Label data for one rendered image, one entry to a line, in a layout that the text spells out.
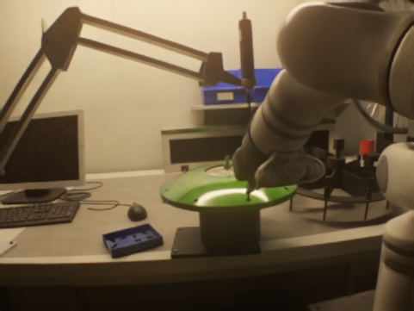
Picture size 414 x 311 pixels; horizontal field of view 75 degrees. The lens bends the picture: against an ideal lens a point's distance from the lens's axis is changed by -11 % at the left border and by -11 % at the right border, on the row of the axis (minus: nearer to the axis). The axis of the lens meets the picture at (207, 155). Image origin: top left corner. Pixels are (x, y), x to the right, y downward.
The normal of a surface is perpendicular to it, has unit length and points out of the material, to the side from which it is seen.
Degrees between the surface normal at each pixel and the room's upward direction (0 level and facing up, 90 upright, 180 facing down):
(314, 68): 110
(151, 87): 90
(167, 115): 90
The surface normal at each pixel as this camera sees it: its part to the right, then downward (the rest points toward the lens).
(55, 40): 0.30, 0.15
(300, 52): -0.82, 0.36
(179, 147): 0.06, 0.18
